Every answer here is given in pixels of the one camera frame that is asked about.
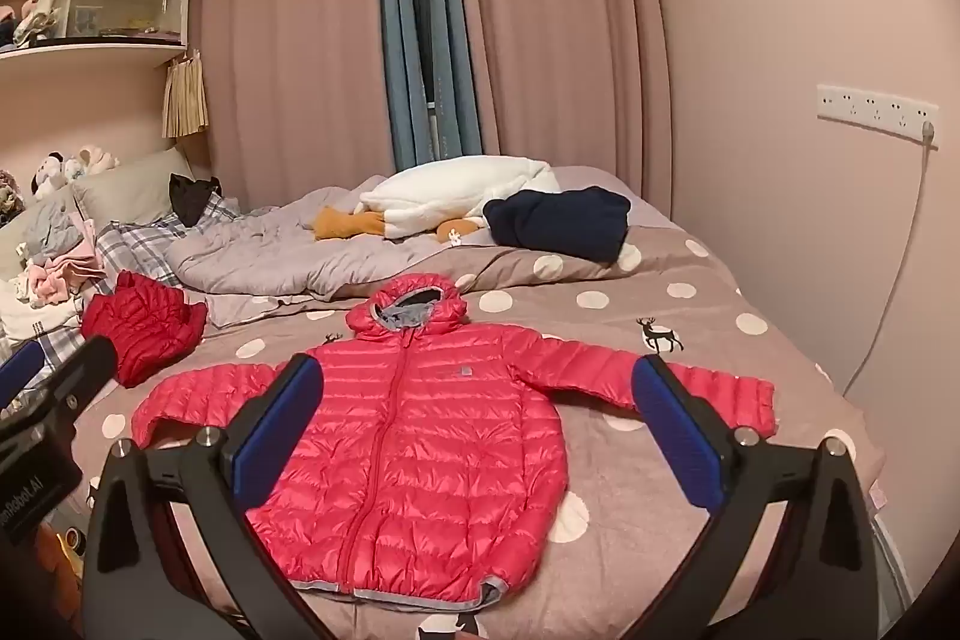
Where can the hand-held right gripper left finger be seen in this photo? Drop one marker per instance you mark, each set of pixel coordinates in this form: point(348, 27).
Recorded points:
point(277, 437)

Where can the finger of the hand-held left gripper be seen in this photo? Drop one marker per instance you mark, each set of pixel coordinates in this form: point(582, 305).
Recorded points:
point(79, 374)
point(19, 374)

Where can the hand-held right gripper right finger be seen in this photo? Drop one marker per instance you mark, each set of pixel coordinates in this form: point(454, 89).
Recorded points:
point(675, 437)

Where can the pink hooded puffer jacket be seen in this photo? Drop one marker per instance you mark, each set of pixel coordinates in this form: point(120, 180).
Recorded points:
point(442, 430)

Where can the plaid pillow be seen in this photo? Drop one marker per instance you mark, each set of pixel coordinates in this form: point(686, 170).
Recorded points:
point(64, 344)
point(142, 242)

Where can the white garment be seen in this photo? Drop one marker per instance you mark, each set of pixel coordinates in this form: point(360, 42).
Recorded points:
point(34, 314)

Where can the dark red puffer jacket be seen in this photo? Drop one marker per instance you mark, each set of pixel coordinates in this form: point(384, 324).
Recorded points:
point(146, 329)

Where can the person's orange clothing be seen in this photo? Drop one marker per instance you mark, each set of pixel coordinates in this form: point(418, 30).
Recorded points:
point(56, 572)

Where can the pink garment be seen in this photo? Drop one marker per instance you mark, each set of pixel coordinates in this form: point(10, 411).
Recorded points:
point(67, 276)

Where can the grey garment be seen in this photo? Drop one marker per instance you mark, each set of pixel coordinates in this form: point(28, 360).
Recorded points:
point(56, 227)

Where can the floral cloth bundle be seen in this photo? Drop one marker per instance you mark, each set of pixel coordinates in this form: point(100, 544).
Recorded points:
point(7, 197)

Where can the grey duvet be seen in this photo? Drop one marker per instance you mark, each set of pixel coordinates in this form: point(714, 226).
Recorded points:
point(277, 250)

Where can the beige pillow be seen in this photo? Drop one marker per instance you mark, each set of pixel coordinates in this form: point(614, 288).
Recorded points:
point(131, 186)

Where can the black and white plush toy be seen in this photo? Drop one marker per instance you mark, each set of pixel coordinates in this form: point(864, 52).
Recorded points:
point(51, 175)

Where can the black cloth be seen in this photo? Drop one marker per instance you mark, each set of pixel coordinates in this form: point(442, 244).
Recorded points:
point(191, 197)

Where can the cream plush toy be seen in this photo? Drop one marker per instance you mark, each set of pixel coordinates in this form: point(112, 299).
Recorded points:
point(97, 159)

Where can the navy sweater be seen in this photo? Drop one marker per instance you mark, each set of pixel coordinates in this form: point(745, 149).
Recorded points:
point(559, 224)

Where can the white goose plush toy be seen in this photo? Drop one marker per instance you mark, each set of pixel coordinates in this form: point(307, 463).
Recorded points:
point(450, 190)

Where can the cream stuffed toy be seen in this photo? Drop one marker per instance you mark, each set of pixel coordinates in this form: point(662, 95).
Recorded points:
point(37, 18)

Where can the pink curtain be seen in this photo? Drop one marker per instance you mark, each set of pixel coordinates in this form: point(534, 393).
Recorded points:
point(570, 33)
point(300, 48)

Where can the blue curtain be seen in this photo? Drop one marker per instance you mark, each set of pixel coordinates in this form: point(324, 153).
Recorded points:
point(457, 25)

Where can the small picture frame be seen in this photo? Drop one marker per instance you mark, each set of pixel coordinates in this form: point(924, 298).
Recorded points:
point(88, 19)

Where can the white wall power strip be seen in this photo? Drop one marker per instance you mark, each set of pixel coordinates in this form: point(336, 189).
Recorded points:
point(870, 108)

